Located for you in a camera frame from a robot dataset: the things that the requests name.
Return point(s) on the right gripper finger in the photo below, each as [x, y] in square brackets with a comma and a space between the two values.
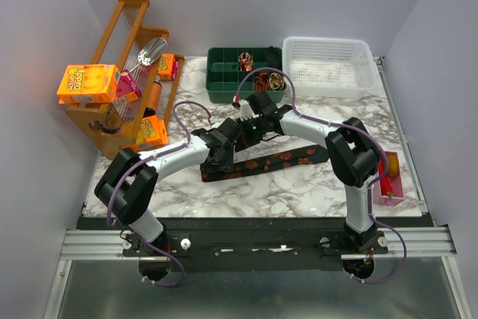
[248, 140]
[239, 145]

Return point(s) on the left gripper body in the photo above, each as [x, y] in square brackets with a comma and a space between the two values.
[229, 153]

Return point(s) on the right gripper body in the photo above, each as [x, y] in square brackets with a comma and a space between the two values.
[253, 126]

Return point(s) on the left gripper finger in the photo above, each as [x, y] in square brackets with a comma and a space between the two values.
[209, 167]
[227, 165]

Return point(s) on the black orange floral tie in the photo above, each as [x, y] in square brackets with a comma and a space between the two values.
[306, 155]

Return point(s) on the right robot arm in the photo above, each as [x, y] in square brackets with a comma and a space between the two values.
[353, 154]

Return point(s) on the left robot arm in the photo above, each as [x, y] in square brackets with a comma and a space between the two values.
[126, 187]

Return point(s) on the rolled orange black tie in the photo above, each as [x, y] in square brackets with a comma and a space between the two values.
[261, 81]

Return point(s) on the rolled beige patterned tie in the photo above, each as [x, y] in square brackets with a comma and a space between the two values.
[276, 82]

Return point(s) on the small orange box lower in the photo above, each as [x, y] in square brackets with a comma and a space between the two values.
[152, 134]

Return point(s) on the small orange box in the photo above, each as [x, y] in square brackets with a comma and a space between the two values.
[167, 67]
[152, 134]

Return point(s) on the rolled red patterned tie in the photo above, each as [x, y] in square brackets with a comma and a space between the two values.
[245, 61]

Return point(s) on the green divided organizer tray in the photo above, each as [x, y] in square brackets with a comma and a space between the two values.
[223, 77]

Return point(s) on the orange bottle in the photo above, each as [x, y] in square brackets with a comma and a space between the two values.
[153, 100]

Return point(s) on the small orange box upper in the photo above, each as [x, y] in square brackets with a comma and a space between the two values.
[167, 67]

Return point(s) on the white plastic basket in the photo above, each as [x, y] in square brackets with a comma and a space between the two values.
[329, 67]

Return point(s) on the wooden rack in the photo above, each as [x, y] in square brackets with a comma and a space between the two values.
[124, 36]

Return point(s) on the tin can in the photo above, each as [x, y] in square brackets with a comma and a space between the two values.
[112, 123]

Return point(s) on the pink small box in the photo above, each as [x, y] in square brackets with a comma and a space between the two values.
[127, 88]

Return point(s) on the metal scoop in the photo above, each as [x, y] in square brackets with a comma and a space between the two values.
[151, 51]

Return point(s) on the orange fruit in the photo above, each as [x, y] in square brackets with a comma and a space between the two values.
[393, 166]

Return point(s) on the red chili pepper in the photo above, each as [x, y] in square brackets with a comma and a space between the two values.
[385, 185]

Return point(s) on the orange snack box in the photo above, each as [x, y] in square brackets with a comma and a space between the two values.
[88, 83]

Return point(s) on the pink tray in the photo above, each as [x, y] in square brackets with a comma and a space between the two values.
[398, 191]

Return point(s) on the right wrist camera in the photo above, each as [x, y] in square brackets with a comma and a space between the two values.
[246, 112]

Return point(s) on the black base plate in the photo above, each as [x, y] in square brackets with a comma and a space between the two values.
[234, 245]

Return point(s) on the aluminium rail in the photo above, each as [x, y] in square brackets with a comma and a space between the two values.
[422, 238]

